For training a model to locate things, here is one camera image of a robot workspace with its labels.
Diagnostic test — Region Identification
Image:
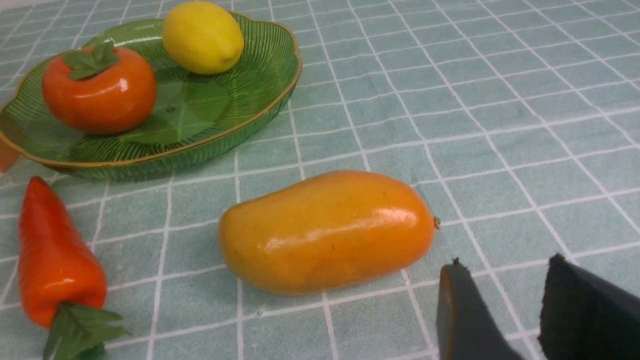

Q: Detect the orange carrot green top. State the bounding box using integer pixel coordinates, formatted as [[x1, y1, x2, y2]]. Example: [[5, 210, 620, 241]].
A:
[[17, 176, 129, 360]]

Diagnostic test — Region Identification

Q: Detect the yellow lemon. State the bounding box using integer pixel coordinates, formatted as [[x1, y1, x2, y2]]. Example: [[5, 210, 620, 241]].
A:
[[162, 1, 245, 75]]

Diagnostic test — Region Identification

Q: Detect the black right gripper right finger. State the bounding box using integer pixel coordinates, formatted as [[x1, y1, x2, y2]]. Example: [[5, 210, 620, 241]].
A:
[[538, 254, 640, 360]]

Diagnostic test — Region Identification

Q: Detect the yellow orange mango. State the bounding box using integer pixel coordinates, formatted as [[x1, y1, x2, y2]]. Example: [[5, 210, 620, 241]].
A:
[[218, 170, 441, 296]]

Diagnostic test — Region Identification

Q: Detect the green glass leaf plate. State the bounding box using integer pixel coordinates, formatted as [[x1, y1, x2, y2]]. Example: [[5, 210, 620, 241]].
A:
[[0, 13, 303, 182]]

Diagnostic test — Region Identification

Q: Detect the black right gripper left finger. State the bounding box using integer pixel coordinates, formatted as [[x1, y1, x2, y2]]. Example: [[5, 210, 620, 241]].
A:
[[436, 257, 522, 360]]

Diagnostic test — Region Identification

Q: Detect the green checkered tablecloth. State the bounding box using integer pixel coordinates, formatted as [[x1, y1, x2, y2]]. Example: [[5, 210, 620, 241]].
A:
[[1, 0, 640, 360]]

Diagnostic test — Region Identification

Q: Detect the orange persimmon green calyx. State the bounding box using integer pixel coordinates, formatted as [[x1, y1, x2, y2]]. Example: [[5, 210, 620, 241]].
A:
[[41, 40, 157, 136]]

